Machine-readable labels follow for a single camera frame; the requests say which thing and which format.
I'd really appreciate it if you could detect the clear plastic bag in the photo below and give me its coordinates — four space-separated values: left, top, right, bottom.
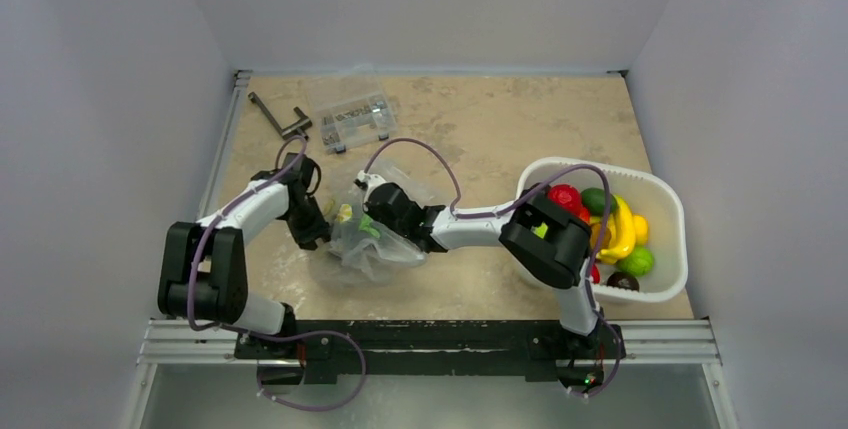
309 159 427 287

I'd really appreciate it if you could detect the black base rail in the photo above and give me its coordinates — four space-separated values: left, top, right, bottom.
234 320 625 388

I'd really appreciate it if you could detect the dark green fake avocado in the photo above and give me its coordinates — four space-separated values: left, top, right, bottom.
580 187 618 217

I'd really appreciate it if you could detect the black metal T-wrench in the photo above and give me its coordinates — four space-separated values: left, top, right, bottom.
247 91 313 142

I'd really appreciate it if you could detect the clear plastic screw box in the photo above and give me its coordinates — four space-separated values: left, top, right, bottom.
304 72 397 154

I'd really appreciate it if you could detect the yellow fake banana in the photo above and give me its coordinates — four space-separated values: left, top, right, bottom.
597 195 636 264

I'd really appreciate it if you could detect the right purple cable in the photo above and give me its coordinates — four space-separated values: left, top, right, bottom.
362 138 625 401

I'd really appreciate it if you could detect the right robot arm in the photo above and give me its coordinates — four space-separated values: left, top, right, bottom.
355 173 601 356

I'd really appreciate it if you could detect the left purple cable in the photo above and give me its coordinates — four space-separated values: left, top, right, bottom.
186 135 367 414

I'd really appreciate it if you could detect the red apple in basket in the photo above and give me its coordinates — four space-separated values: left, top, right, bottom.
590 264 602 284

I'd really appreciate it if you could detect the white plastic basket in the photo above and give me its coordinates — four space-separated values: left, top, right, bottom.
516 157 689 304

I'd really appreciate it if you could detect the purple cable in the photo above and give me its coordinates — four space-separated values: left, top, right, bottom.
362 138 625 401
186 135 367 414

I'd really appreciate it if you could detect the yellow fake lemon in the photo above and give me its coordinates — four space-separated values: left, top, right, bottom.
633 214 650 246

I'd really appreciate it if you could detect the red fake fruit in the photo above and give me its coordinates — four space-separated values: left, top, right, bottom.
547 184 584 216

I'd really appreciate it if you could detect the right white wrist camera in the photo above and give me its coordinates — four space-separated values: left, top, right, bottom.
354 170 387 200

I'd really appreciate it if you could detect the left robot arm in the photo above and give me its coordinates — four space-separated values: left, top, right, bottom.
157 153 331 358

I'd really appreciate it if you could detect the bumpy green fake fruit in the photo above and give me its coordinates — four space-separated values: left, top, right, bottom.
616 246 655 278

